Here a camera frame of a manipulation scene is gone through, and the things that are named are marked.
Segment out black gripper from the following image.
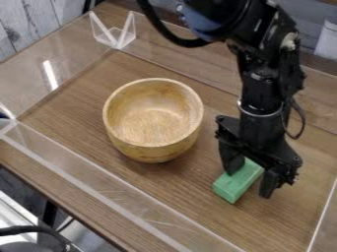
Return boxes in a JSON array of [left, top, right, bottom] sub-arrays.
[[216, 99, 303, 199]]

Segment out green rectangular block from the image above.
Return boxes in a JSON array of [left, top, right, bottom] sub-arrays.
[[212, 158, 264, 204]]

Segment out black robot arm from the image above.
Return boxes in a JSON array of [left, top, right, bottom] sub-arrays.
[[178, 0, 305, 198]]

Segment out light wooden bowl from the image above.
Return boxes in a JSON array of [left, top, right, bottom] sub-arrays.
[[103, 78, 205, 163]]

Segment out white cylindrical container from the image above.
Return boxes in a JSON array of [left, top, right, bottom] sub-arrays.
[[315, 19, 337, 61]]

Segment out black table leg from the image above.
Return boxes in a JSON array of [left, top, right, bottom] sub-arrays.
[[42, 201, 58, 226]]

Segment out clear acrylic tray enclosure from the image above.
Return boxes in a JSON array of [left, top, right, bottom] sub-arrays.
[[0, 10, 337, 252]]

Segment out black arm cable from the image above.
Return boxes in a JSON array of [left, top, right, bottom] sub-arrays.
[[135, 0, 212, 49]]

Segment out black cable under table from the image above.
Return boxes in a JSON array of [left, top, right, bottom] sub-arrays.
[[0, 224, 73, 252]]

